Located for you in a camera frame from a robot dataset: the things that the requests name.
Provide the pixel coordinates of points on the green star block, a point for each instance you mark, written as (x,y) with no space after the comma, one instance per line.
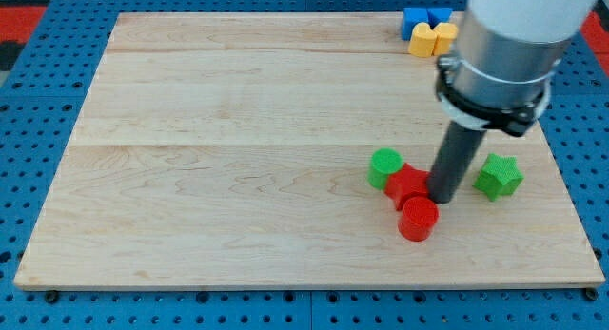
(498,176)

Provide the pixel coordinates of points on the light wooden board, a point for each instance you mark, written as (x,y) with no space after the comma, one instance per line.
(229,151)

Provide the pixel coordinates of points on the red star block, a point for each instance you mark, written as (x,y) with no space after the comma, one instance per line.
(405,184)

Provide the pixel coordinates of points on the red cylinder block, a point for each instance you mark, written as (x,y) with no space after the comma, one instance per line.
(418,219)

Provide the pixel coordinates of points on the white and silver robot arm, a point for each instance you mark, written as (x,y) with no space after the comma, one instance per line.
(498,72)

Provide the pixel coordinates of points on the green cylinder block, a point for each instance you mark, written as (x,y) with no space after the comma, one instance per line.
(383,163)

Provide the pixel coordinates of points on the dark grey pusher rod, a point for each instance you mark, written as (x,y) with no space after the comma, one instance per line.
(458,149)

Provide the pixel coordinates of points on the yellow heart block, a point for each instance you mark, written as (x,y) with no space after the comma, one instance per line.
(426,41)

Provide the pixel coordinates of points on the blue block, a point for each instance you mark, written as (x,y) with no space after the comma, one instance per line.
(412,16)

